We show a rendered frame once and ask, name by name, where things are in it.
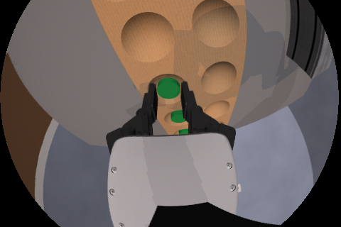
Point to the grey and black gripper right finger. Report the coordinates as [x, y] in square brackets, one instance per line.
[200, 121]

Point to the tan tray with round pockets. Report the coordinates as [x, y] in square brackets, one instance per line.
[201, 42]

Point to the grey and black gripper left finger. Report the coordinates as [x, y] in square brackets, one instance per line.
[141, 124]

